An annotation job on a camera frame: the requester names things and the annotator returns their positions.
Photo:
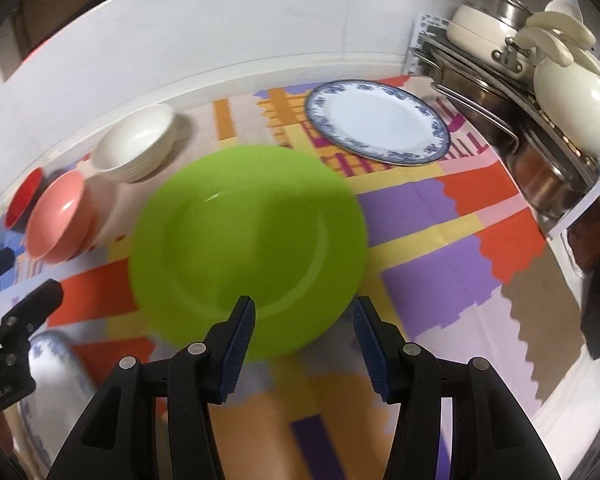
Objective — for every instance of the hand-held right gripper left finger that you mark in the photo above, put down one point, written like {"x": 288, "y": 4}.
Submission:
{"x": 237, "y": 340}

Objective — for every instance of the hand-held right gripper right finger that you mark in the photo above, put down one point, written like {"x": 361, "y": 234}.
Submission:
{"x": 372, "y": 345}

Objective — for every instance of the white plate with blue pattern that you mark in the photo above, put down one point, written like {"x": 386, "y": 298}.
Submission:
{"x": 60, "y": 375}

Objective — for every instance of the pink bowl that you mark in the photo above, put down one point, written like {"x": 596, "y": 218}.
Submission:
{"x": 55, "y": 215}

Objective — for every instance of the green plate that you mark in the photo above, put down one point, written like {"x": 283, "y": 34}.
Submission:
{"x": 250, "y": 240}

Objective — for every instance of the white bowl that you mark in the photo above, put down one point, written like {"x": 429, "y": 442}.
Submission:
{"x": 135, "y": 135}

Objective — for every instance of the red and black bowl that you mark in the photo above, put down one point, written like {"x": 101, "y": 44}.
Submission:
{"x": 22, "y": 200}

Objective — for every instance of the colourful patterned table mat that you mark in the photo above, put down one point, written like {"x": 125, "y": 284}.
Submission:
{"x": 430, "y": 270}

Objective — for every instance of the white plate with blue rim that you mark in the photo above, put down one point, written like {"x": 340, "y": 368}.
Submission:
{"x": 375, "y": 117}

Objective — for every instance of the copper-coloured steel pot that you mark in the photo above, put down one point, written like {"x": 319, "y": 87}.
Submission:
{"x": 545, "y": 175}

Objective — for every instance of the wooden cabinet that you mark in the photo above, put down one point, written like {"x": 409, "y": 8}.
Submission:
{"x": 35, "y": 20}

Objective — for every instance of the metal pot rack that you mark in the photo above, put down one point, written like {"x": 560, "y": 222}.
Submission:
{"x": 540, "y": 110}

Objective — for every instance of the large cream pot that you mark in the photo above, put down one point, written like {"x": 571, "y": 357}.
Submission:
{"x": 572, "y": 100}

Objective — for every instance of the white patterned panel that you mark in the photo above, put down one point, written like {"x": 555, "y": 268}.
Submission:
{"x": 427, "y": 27}

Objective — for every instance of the steel pot with glass lid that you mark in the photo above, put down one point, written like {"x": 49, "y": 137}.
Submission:
{"x": 500, "y": 2}

